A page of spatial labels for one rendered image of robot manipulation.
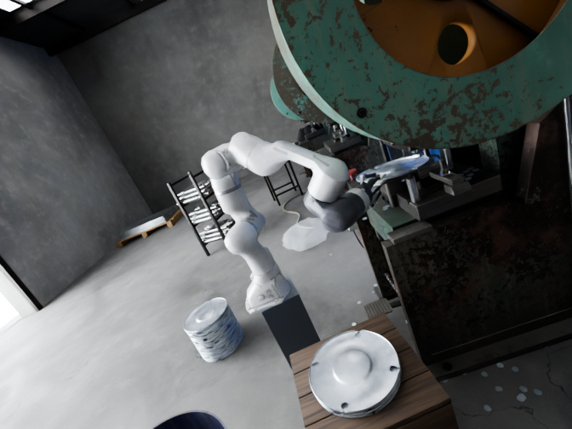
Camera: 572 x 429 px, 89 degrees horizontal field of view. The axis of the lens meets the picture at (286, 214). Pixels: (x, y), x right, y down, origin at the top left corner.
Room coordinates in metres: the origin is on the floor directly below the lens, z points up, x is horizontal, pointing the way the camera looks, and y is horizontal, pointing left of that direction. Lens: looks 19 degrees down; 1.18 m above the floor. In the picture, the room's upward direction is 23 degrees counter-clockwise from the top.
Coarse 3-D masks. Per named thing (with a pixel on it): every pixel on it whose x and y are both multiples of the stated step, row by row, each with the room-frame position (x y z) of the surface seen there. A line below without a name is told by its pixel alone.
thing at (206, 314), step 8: (208, 304) 1.72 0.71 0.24; (216, 304) 1.67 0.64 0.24; (224, 304) 1.63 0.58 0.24; (192, 312) 1.69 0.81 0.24; (200, 312) 1.64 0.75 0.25; (208, 312) 1.60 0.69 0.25; (216, 312) 1.57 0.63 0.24; (192, 320) 1.60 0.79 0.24; (200, 320) 1.56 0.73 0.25; (208, 320) 1.53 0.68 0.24; (216, 320) 1.49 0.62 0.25; (184, 328) 1.55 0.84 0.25; (192, 328) 1.52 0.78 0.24
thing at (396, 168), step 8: (392, 160) 1.26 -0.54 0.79; (400, 160) 1.23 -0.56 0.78; (408, 160) 1.18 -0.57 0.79; (416, 160) 1.12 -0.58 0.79; (424, 160) 1.08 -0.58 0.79; (376, 168) 1.26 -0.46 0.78; (384, 168) 1.18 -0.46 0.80; (392, 168) 1.12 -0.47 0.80; (400, 168) 1.08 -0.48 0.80; (408, 168) 1.06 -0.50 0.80; (416, 168) 1.01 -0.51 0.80; (392, 176) 1.01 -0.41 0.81
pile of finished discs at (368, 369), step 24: (336, 336) 0.86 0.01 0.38; (360, 336) 0.81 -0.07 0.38; (312, 360) 0.80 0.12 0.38; (336, 360) 0.76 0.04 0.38; (360, 360) 0.72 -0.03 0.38; (384, 360) 0.69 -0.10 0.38; (312, 384) 0.71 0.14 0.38; (336, 384) 0.68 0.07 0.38; (360, 384) 0.65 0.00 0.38; (384, 384) 0.62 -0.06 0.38; (336, 408) 0.61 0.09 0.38; (360, 408) 0.58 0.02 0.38
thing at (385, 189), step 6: (408, 174) 1.06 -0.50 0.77; (390, 180) 1.07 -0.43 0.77; (396, 180) 1.09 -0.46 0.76; (354, 186) 1.16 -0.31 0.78; (384, 186) 1.12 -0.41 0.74; (390, 186) 1.09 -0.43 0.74; (396, 186) 1.09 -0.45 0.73; (402, 186) 1.08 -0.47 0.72; (384, 192) 1.14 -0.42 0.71; (390, 192) 1.09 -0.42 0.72; (396, 192) 1.09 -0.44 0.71; (384, 198) 1.16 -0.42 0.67; (390, 198) 1.09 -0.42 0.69; (396, 198) 1.09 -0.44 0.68; (390, 204) 1.11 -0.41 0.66; (396, 204) 1.09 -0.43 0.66
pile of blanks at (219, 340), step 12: (228, 312) 1.57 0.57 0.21; (216, 324) 1.49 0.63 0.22; (228, 324) 1.54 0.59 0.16; (192, 336) 1.49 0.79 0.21; (204, 336) 1.46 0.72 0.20; (216, 336) 1.47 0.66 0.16; (228, 336) 1.51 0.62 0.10; (240, 336) 1.57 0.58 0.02; (204, 348) 1.48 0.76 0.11; (216, 348) 1.48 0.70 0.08; (228, 348) 1.48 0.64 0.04; (216, 360) 1.47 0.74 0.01
